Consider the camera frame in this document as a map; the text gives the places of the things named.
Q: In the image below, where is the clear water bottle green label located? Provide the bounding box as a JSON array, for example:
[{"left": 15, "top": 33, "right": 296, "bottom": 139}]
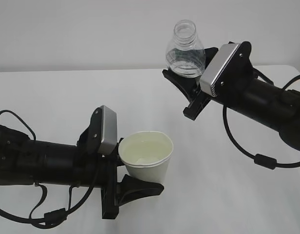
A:
[{"left": 166, "top": 19, "right": 206, "bottom": 78}]

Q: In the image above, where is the black left camera cable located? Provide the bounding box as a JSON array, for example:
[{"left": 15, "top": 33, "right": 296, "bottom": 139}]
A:
[{"left": 0, "top": 110, "right": 97, "bottom": 222}]

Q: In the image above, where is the black camera cable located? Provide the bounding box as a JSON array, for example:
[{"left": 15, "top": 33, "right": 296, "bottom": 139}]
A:
[
  {"left": 222, "top": 74, "right": 300, "bottom": 170},
  {"left": 0, "top": 110, "right": 97, "bottom": 222}
]

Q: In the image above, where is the white paper cup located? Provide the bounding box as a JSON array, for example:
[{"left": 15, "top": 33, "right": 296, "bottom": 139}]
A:
[{"left": 118, "top": 131, "right": 173, "bottom": 184}]

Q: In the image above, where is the black right camera cable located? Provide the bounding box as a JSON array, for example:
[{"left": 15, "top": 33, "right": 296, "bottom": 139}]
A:
[{"left": 222, "top": 74, "right": 300, "bottom": 170}]

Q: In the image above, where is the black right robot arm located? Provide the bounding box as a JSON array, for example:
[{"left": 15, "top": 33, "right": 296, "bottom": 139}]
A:
[{"left": 162, "top": 41, "right": 300, "bottom": 151}]

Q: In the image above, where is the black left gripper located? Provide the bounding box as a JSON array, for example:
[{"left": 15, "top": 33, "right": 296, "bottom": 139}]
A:
[{"left": 77, "top": 108, "right": 164, "bottom": 219}]

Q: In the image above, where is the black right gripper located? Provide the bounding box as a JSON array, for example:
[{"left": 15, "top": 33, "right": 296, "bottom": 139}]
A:
[{"left": 162, "top": 41, "right": 262, "bottom": 120}]

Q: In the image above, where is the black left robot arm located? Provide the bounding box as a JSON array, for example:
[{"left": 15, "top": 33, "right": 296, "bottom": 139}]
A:
[{"left": 0, "top": 105, "right": 164, "bottom": 226}]

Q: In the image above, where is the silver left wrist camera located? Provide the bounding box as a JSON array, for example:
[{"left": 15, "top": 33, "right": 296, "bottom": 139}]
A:
[{"left": 98, "top": 105, "right": 117, "bottom": 156}]

